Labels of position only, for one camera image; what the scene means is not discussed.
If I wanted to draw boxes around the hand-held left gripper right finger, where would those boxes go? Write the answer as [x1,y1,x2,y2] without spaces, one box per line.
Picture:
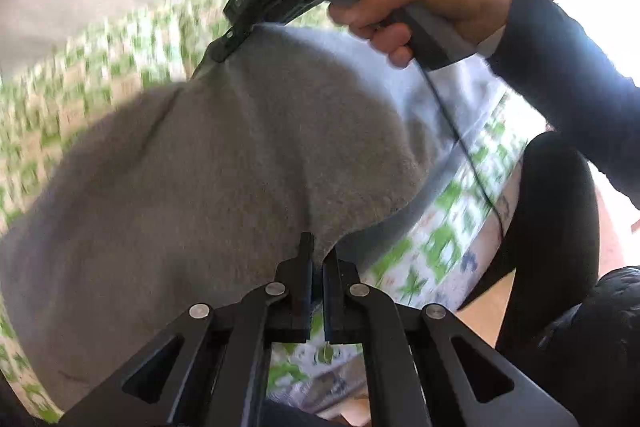
[322,249,581,427]

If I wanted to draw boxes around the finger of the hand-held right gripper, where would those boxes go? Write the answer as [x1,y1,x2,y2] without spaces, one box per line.
[190,19,258,82]

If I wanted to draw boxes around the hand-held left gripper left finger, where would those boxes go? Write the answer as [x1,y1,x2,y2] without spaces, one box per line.
[59,232,321,427]

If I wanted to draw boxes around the grey pants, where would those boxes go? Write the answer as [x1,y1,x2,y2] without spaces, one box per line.
[0,22,506,413]

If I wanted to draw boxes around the person's right forearm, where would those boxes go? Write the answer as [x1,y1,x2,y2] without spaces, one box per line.
[480,0,640,220]

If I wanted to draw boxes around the person's right hand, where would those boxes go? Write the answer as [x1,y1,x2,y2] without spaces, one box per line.
[327,0,513,68]

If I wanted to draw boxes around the green checked bedsheet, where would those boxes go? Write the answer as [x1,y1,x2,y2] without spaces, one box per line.
[0,0,546,427]

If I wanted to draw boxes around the person's black-clad leg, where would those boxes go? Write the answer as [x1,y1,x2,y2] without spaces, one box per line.
[455,132,601,358]

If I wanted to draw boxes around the black quilted jacket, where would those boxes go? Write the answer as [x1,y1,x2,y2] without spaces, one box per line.
[500,264,640,427]

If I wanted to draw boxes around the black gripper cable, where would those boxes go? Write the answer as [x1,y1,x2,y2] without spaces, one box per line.
[422,64,508,268]

